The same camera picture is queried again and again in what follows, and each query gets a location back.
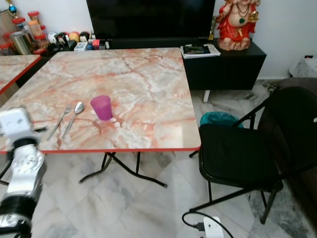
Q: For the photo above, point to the small white box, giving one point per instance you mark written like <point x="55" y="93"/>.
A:
<point x="80" y="46"/>

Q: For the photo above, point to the small red-lidded plastic jar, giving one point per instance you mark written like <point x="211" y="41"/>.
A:
<point x="6" y="48"/>

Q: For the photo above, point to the blue and gold trophy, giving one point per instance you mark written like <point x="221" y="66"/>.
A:
<point x="11" y="6"/>

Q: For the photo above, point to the dark brown sofa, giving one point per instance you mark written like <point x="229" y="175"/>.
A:
<point x="297" y="82"/>

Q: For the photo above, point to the black flat television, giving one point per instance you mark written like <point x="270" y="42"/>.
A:
<point x="148" y="17"/>

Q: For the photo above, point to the red and gold statue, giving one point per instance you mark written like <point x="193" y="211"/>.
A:
<point x="238" y="22"/>

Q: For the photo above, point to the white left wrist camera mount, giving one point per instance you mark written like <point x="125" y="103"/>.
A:
<point x="15" y="121"/>

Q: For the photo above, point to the small red box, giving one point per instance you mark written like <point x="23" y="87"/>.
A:
<point x="95" y="44"/>

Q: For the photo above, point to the wide red-lidded clear jar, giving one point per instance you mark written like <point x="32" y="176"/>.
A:
<point x="19" y="25"/>

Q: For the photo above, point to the small white figurine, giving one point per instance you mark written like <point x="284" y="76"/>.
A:
<point x="52" y="37"/>

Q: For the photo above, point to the tall red-lidded jar orange contents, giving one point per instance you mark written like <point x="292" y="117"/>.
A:
<point x="33" y="22"/>

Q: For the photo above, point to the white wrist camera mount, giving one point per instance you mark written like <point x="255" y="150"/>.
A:
<point x="212" y="228"/>
<point x="15" y="121"/>

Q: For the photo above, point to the white lace cover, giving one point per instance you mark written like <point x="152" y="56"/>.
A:
<point x="304" y="67"/>

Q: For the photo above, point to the book with dark cover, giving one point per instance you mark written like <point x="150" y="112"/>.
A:
<point x="199" y="49"/>

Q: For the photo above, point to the teal waste bin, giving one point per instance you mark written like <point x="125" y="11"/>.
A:
<point x="220" y="118"/>

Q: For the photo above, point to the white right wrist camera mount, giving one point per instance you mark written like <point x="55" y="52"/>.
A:
<point x="212" y="228"/>

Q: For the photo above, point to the black metal table legs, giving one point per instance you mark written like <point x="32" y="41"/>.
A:
<point x="137" y="169"/>

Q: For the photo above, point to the black folding chair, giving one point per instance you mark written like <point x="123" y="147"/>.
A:
<point x="233" y="151"/>

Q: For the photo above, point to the silver metal fork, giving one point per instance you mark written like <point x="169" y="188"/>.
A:
<point x="67" y="109"/>

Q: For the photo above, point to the magenta plastic cup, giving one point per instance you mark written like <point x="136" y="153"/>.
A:
<point x="102" y="107"/>

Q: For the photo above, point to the light wooden cabinet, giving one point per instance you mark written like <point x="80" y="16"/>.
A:
<point x="6" y="22"/>

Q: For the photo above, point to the yellow round figurine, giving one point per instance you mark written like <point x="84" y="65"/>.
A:
<point x="74" y="36"/>

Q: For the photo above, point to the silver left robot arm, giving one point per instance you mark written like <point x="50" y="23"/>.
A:
<point x="25" y="173"/>

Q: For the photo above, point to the silver metal spoon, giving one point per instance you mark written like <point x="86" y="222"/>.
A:
<point x="79" y="107"/>

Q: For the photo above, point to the steel cylindrical container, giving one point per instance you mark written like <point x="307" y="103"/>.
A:
<point x="22" y="43"/>

